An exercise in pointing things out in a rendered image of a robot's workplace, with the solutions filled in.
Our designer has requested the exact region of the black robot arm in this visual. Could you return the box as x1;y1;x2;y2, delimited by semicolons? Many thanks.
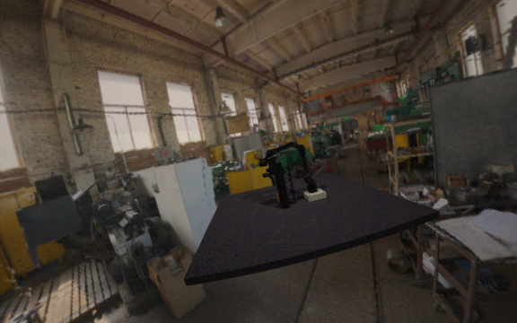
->
259;142;318;193

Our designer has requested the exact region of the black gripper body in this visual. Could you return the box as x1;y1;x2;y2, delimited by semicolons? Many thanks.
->
262;165;276;178

